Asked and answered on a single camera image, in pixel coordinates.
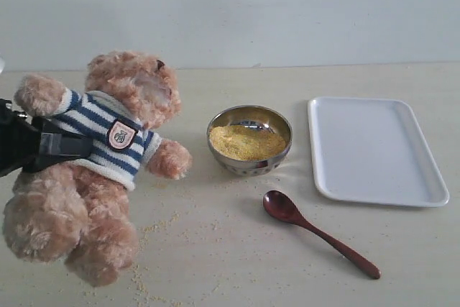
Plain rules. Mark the yellow millet grains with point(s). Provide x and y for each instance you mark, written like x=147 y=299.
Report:
x=245 y=144

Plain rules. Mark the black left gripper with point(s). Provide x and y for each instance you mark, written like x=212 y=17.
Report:
x=37 y=145

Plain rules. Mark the tan teddy bear striped sweater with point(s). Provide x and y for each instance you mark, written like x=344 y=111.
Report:
x=79 y=210

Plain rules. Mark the steel bowl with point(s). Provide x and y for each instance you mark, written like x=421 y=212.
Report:
x=254 y=117

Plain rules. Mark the white plastic tray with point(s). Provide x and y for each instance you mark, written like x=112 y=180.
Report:
x=372 y=150

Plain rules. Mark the dark red wooden spoon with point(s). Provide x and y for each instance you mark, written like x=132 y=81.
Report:
x=279 y=206

